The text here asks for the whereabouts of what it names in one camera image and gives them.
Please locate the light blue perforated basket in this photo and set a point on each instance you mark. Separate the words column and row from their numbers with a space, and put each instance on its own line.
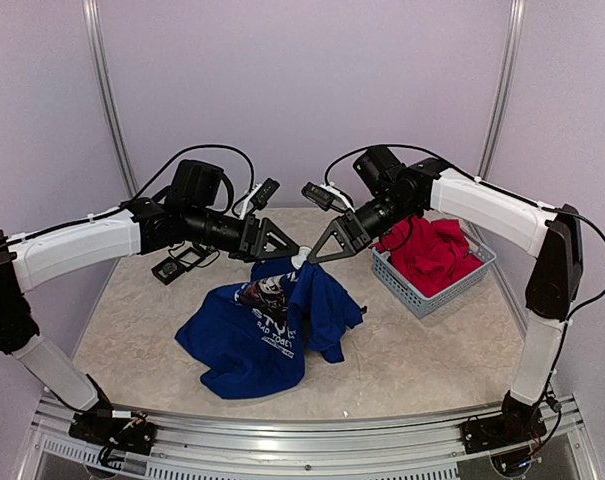
column 409, row 295

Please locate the red garment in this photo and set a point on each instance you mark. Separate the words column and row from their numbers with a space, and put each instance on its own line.
column 430, row 255

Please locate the right aluminium corner post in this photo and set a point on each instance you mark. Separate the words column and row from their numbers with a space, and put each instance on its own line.
column 504, row 86

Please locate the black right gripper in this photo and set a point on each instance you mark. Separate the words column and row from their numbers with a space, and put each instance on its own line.
column 353, row 229

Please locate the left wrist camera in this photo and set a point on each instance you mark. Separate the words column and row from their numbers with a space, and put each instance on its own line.
column 256, row 199

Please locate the aluminium corner post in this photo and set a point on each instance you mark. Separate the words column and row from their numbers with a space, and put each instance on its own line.
column 504, row 86
column 92, row 19

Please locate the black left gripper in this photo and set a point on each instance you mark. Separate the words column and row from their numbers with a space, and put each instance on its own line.
column 250, row 237

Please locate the left aluminium corner post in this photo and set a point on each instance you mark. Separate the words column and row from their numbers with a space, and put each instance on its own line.
column 92, row 19

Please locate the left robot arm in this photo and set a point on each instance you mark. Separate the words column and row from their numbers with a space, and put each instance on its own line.
column 182, row 212

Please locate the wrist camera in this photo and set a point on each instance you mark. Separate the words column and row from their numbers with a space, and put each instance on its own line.
column 328, row 197
column 256, row 199

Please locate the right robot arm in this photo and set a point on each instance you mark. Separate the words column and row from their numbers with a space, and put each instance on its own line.
column 550, row 235

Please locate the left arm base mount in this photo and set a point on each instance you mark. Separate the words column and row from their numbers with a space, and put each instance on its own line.
column 124, row 430

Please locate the aluminium front rail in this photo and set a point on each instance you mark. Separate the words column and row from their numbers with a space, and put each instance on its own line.
column 427, row 446

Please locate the blue printed t-shirt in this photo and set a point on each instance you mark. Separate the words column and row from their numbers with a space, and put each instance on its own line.
column 253, row 336

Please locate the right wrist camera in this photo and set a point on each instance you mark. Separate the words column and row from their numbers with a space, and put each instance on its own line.
column 328, row 197

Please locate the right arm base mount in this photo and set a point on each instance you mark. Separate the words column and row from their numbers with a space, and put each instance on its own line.
column 516, row 422

